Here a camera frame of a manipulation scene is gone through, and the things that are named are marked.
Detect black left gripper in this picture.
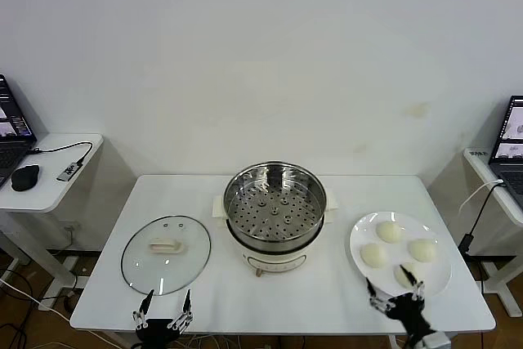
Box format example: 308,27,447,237
131,289,194,349

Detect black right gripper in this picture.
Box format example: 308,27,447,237
365,264,436,341

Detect white steamed baozi bun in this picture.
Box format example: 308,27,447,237
407,238,438,263
375,221,404,244
359,243,388,268
393,262,424,289

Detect glass lid with cream handle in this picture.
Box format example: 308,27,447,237
120,214,212,297

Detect stainless steel steamer basket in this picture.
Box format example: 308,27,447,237
222,160,328,252

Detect white round plate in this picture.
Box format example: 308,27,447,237
349,210,453,301

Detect cream electric cooking pot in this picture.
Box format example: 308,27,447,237
211,187,342,279

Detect white side table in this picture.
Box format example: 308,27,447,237
462,146,523,317
0,132,105,299

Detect silver usb hub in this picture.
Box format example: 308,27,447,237
56,159,82,181

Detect grey open laptop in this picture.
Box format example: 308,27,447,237
488,94,523,208

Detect black computer mouse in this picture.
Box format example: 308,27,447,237
10,163,41,192

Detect black open laptop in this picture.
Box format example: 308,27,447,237
0,74,38,189

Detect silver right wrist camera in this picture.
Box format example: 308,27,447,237
422,331,453,349

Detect black power cable with adapter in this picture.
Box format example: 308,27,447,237
457,183,506,256

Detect black floor cable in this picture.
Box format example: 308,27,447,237
0,269,34,299

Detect white floor cable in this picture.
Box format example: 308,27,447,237
0,279,73,321

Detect white charging cable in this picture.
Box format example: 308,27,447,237
457,179,504,215

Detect black usb cable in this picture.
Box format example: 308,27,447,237
26,141,94,164

